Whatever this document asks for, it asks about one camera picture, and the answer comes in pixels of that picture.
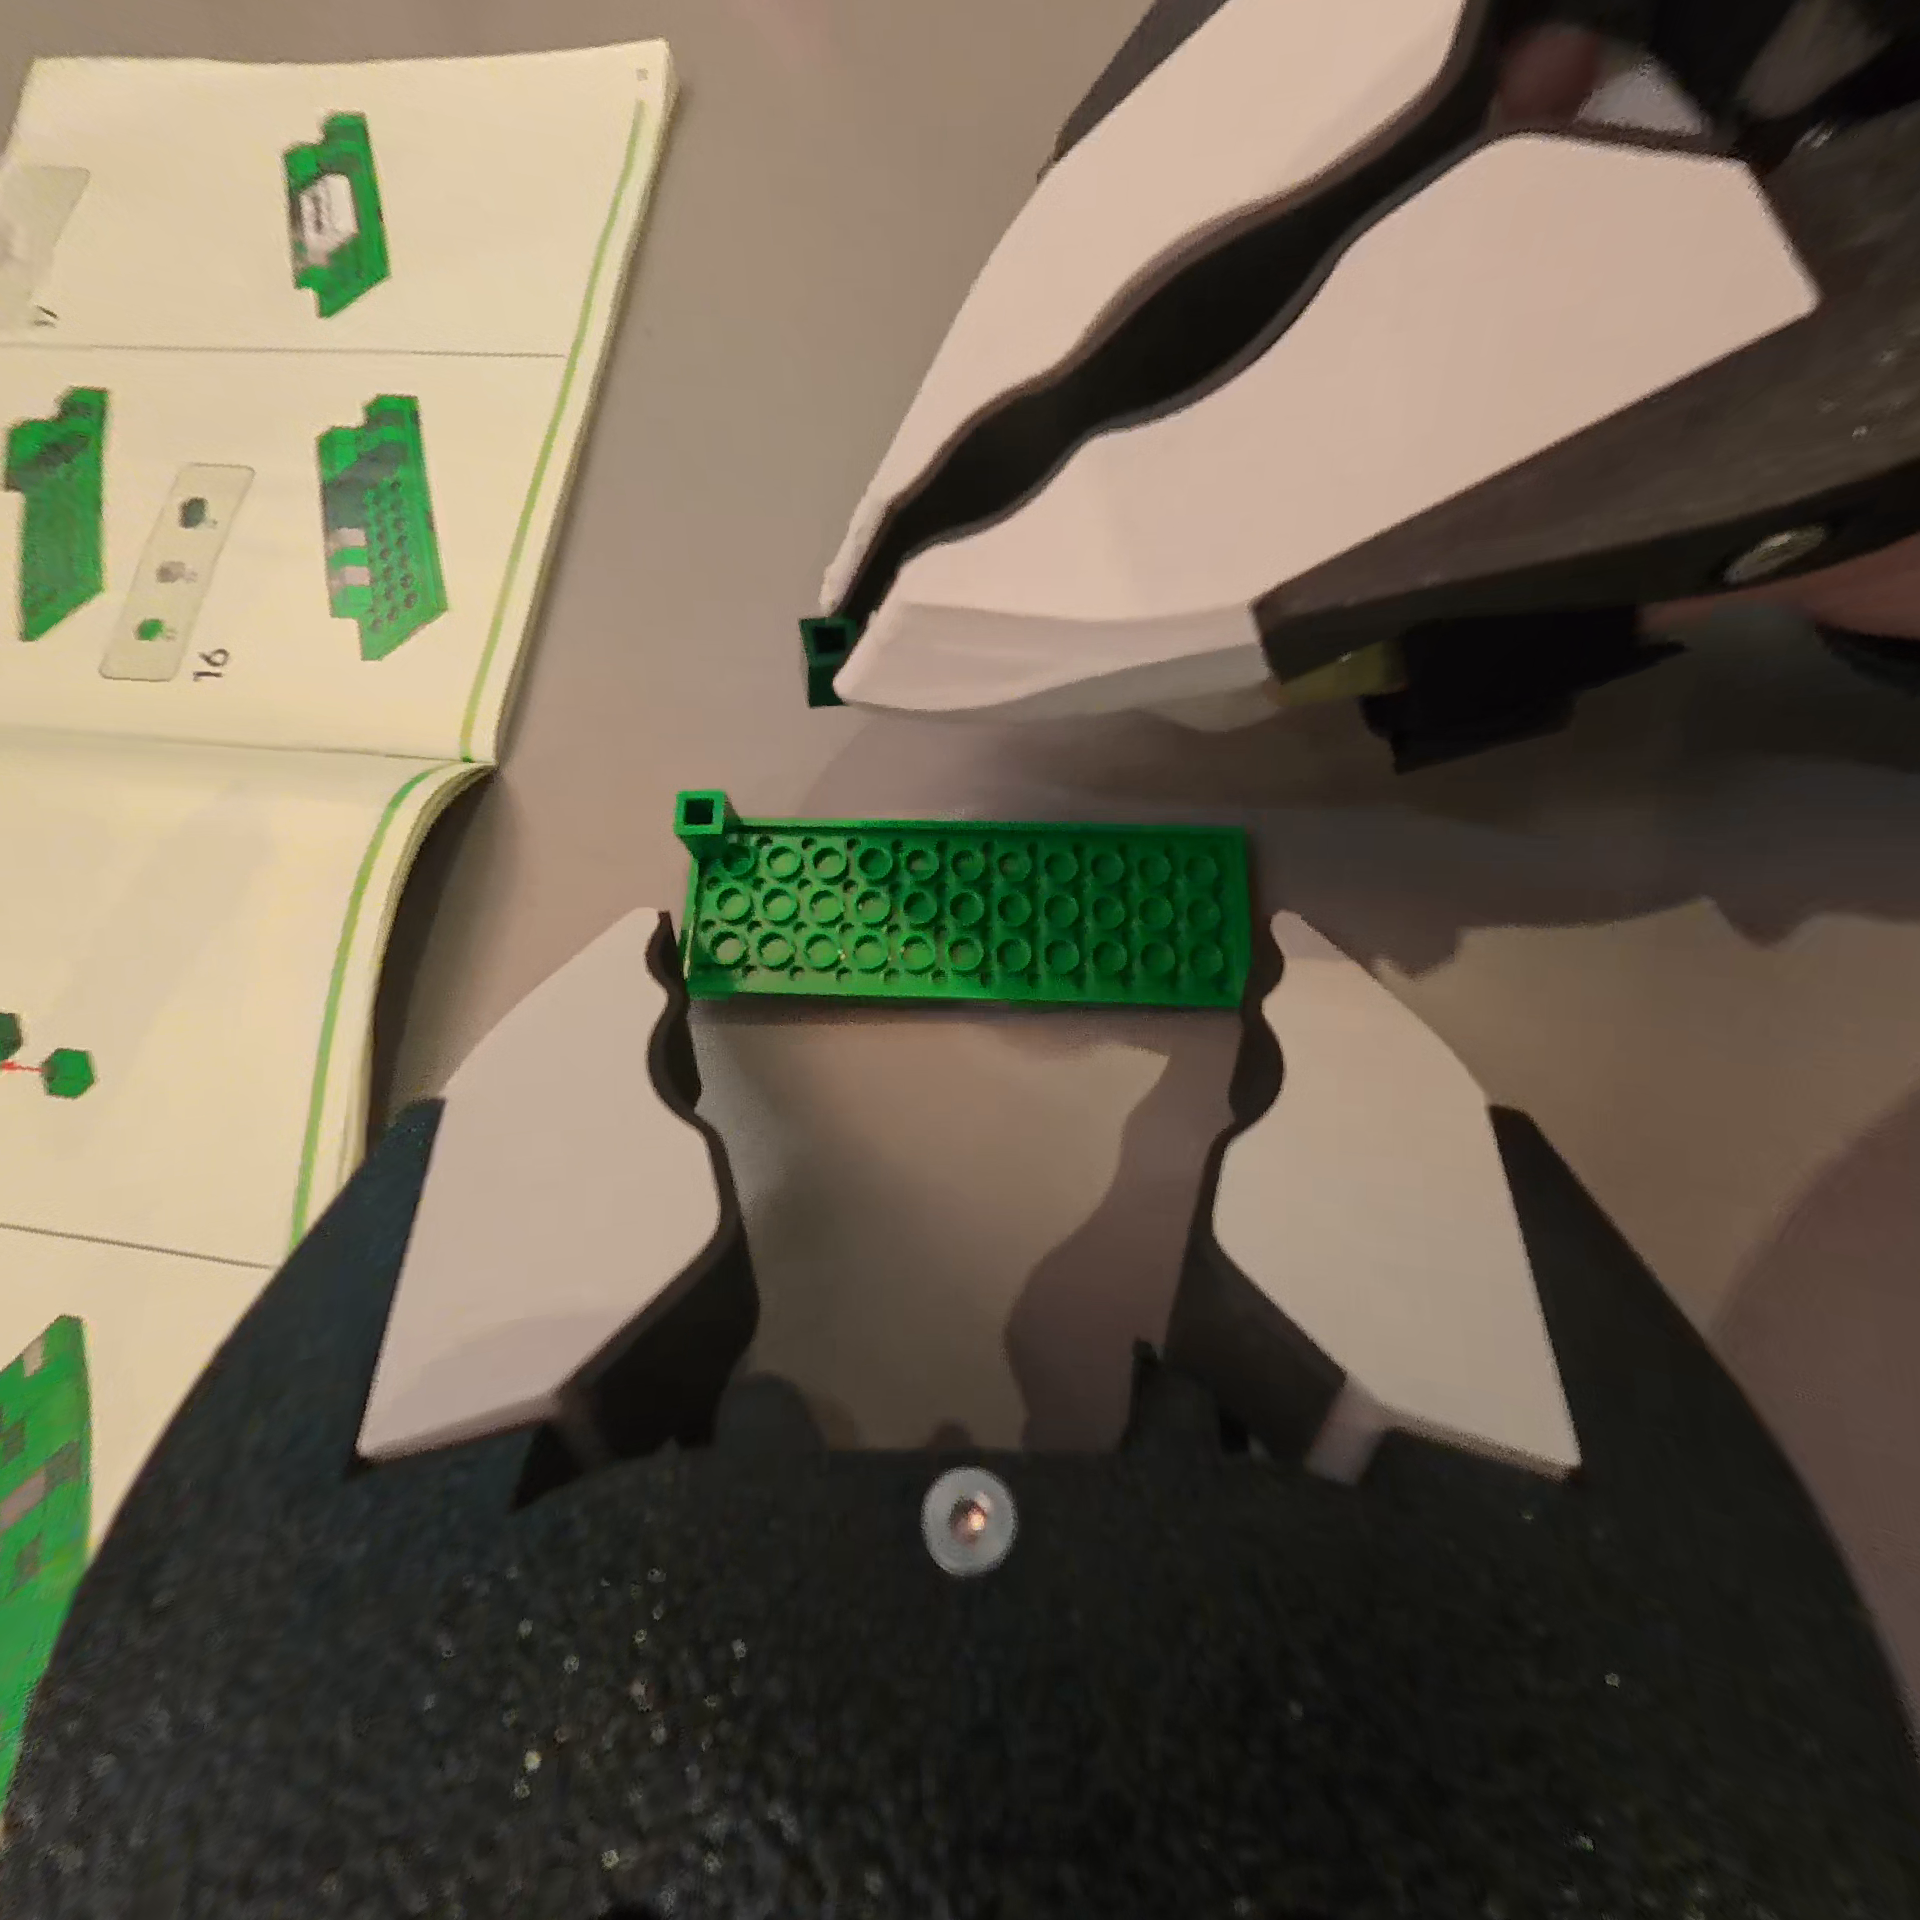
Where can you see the person's right hand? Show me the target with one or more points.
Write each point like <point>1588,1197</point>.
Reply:
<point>1546,77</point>

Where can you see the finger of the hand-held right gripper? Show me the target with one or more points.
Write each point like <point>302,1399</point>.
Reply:
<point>1170,194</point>
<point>1348,451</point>

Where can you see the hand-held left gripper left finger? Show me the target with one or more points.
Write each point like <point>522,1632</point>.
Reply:
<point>540,1200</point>

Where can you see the green studded brick plate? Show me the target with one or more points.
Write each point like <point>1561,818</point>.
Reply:
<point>974,915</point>

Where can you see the small dark green brick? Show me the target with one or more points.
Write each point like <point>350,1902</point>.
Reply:
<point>825,651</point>

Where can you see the brick instruction booklet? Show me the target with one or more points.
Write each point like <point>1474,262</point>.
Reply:
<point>225,901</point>

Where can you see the grey desk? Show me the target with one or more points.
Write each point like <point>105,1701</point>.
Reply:
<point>779,299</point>

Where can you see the small bright green brick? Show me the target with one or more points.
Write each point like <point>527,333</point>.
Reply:
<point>705,818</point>

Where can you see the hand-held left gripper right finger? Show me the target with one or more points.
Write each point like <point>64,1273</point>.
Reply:
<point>1395,1200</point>

